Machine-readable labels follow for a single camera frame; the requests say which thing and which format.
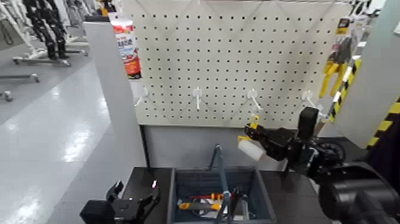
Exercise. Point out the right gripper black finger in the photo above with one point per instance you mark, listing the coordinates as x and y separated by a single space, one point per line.
269 151
257 131

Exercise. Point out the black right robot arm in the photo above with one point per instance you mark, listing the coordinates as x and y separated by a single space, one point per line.
359 194

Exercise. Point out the white robot on stand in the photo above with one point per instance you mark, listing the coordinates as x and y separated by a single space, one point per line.
15 22

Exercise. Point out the tan cardboard piece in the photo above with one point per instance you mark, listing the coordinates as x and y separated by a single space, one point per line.
320 126

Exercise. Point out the black hand tool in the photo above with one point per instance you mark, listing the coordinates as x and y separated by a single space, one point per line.
237 200

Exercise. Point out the white perforated pegboard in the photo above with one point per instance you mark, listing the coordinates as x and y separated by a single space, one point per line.
225 56

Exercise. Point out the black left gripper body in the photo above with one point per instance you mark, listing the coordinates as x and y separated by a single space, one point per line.
106 212

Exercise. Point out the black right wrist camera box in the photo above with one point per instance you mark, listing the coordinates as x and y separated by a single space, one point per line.
307 123

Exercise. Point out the black robot on stand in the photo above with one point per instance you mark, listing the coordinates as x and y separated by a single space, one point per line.
47 28

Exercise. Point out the grey panel hazard stripes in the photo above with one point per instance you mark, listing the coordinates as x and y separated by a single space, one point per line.
375 78

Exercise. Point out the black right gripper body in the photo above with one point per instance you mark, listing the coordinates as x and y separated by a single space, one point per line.
282 144

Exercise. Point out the red white printed package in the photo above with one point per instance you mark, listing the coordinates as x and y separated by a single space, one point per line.
128 47

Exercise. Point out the white pegboard hook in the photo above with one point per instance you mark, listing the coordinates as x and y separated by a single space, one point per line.
143 94
197 94
307 95
252 94

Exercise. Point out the grey metal base frame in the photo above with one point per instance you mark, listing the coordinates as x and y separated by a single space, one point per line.
43 61
22 77

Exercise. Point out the grey partition panel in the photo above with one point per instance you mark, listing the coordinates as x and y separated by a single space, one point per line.
115 109

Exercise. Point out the yellow black product card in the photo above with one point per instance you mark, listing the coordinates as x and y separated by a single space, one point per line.
342 26

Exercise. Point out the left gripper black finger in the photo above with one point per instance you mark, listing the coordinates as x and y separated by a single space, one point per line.
151 200
114 190

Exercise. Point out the white cylindrical bottle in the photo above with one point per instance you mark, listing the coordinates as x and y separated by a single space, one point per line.
251 150

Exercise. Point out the grey caster wheel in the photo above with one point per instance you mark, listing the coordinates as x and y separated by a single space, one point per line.
7 96

